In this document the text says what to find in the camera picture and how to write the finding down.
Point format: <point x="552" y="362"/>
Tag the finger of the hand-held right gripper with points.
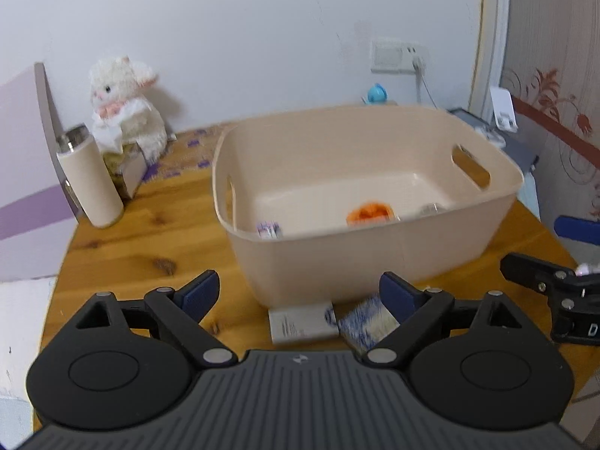
<point x="579" y="230"/>
<point x="527" y="269"/>

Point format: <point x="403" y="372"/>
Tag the small white pink object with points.
<point x="583" y="269"/>

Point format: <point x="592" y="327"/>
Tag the white wall socket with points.
<point x="389" y="56"/>

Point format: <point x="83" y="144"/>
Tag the white charger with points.
<point x="504" y="105"/>

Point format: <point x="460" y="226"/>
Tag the white door frame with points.
<point x="490" y="33"/>

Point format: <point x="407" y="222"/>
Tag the blue white patterned packet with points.
<point x="365" y="326"/>

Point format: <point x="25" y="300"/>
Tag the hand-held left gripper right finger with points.
<point x="396" y="297"/>

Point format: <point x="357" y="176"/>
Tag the small blue toy figure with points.
<point x="376" y="93"/>

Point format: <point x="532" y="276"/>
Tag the orange round item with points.
<point x="368" y="212"/>

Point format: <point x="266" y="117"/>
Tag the beige plastic basin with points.
<point x="375" y="262"/>

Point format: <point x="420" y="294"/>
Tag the small white grey box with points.
<point x="300" y="326"/>

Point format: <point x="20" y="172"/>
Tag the beige thermos cup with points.
<point x="89" y="183"/>

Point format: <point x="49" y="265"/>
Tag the tissue box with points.
<point x="131" y="173"/>

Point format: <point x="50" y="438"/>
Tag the purple white board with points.
<point x="23" y="173"/>

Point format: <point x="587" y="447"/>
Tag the white plush rabbit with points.
<point x="140" y="122"/>

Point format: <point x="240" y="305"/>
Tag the small purple white packet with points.
<point x="268" y="230"/>

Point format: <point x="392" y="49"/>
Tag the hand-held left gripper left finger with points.
<point x="204" y="290"/>

